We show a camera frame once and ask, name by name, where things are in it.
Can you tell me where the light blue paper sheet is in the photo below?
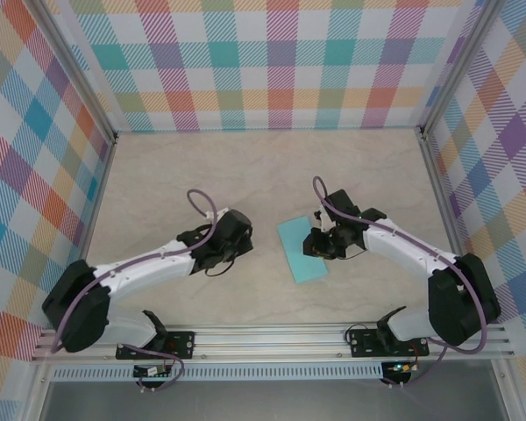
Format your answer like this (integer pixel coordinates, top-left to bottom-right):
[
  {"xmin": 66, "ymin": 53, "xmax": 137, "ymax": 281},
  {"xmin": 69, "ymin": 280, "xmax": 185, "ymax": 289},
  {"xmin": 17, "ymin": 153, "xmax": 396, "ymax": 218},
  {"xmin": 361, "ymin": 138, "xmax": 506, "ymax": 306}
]
[{"xmin": 276, "ymin": 215, "xmax": 331, "ymax": 285}]

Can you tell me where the small black circuit board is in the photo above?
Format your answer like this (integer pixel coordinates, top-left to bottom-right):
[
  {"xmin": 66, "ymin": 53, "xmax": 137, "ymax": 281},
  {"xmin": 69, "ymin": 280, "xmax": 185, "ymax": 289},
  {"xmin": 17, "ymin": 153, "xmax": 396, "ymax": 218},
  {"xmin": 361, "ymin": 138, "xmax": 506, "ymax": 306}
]
[{"xmin": 133, "ymin": 365, "xmax": 174, "ymax": 378}]

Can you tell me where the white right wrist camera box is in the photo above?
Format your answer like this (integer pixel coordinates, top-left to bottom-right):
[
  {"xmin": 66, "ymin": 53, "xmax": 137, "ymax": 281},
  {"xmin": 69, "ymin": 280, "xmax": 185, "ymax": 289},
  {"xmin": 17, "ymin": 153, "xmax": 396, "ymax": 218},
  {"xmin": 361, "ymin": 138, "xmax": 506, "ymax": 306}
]
[{"xmin": 313, "ymin": 209, "xmax": 333, "ymax": 232}]

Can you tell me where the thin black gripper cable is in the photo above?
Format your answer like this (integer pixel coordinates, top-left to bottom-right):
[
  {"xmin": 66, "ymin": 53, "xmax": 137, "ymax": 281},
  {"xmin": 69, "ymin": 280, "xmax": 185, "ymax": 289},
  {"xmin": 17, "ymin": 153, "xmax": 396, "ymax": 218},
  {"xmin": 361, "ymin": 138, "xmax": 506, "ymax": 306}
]
[
  {"xmin": 332, "ymin": 245, "xmax": 367, "ymax": 261},
  {"xmin": 204, "ymin": 256, "xmax": 238, "ymax": 278}
]

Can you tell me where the thin black base cable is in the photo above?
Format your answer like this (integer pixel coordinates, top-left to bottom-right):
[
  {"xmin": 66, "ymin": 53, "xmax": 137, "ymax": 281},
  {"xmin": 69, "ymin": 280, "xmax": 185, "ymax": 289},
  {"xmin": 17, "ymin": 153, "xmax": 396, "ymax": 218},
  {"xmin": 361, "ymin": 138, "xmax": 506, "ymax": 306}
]
[{"xmin": 345, "ymin": 318, "xmax": 381, "ymax": 346}]

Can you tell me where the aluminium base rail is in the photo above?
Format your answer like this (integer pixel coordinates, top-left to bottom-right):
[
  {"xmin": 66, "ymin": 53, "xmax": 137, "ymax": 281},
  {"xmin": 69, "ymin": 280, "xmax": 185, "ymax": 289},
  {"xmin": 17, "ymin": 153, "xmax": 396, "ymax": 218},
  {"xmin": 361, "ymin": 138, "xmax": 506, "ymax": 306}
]
[{"xmin": 31, "ymin": 323, "xmax": 516, "ymax": 363}]

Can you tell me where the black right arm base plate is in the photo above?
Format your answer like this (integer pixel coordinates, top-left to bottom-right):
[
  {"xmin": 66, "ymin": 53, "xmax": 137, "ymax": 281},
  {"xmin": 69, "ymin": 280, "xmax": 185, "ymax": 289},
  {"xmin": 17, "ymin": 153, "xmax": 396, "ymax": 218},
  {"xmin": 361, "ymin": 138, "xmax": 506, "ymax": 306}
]
[{"xmin": 349, "ymin": 329, "xmax": 430, "ymax": 359}]

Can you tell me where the aluminium side rail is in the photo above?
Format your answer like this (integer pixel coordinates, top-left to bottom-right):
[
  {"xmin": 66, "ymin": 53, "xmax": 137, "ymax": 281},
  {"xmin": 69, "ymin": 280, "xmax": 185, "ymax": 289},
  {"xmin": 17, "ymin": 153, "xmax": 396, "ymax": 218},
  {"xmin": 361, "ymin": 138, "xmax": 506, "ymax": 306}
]
[
  {"xmin": 60, "ymin": 133, "xmax": 119, "ymax": 329},
  {"xmin": 418, "ymin": 129, "xmax": 486, "ymax": 325}
]

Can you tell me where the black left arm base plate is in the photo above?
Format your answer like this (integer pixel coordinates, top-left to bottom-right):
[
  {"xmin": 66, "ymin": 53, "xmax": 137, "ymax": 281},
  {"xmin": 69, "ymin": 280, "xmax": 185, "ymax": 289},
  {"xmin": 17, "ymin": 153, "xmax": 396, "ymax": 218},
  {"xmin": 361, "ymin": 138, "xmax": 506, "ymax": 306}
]
[{"xmin": 116, "ymin": 331, "xmax": 196, "ymax": 360}]

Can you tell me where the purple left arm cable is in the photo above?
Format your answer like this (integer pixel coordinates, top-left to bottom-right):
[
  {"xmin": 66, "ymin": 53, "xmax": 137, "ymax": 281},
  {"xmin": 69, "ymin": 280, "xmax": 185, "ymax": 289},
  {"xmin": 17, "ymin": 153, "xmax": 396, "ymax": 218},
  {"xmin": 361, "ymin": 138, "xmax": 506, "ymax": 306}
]
[{"xmin": 50, "ymin": 189, "xmax": 218, "ymax": 392}]

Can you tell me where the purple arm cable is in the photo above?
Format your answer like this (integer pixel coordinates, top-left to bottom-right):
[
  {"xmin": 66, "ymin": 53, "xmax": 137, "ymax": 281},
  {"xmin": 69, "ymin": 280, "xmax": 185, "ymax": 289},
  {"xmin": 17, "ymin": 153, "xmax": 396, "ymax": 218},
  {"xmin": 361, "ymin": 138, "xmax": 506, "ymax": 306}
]
[
  {"xmin": 50, "ymin": 189, "xmax": 218, "ymax": 392},
  {"xmin": 311, "ymin": 175, "xmax": 490, "ymax": 389}
]

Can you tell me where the slotted grey cable duct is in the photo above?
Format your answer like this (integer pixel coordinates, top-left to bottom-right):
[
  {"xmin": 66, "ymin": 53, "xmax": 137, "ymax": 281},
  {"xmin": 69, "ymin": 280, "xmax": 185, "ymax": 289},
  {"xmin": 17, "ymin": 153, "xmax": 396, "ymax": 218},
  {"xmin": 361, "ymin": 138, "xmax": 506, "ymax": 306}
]
[{"xmin": 51, "ymin": 367, "xmax": 385, "ymax": 382}]

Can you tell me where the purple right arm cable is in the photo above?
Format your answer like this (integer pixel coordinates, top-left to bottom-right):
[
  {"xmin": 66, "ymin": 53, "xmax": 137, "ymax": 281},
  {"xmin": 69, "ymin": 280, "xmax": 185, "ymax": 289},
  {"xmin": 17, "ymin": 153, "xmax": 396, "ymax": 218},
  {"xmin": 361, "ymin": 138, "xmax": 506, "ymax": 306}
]
[{"xmin": 311, "ymin": 175, "xmax": 490, "ymax": 389}]

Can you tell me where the aluminium corner post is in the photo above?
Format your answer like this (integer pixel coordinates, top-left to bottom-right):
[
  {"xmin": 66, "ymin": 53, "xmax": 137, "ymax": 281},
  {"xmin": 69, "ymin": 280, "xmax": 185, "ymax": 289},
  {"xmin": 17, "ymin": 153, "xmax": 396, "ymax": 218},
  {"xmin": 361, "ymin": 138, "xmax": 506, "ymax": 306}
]
[
  {"xmin": 25, "ymin": 0, "xmax": 119, "ymax": 146},
  {"xmin": 416, "ymin": 0, "xmax": 509, "ymax": 139}
]

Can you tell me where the aluminium frame leg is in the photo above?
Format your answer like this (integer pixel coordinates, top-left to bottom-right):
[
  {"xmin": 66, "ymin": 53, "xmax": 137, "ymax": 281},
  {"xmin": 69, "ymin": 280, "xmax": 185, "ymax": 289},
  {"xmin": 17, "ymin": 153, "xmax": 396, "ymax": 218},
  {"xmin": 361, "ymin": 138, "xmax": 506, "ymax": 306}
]
[
  {"xmin": 24, "ymin": 362, "xmax": 49, "ymax": 421},
  {"xmin": 493, "ymin": 359, "xmax": 522, "ymax": 421}
]

